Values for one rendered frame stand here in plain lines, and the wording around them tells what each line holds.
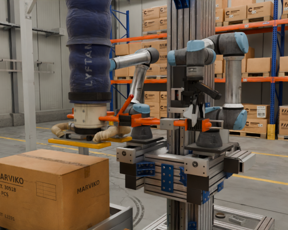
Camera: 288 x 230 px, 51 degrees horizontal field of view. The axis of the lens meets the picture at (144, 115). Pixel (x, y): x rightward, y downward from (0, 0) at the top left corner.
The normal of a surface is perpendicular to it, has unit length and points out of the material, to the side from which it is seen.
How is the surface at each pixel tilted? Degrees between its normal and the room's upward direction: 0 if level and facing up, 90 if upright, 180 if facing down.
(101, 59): 68
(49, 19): 90
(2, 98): 90
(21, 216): 90
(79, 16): 79
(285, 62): 89
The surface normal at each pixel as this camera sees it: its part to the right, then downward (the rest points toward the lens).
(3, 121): 0.82, 0.05
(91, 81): 0.30, -0.10
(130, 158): -0.57, 0.08
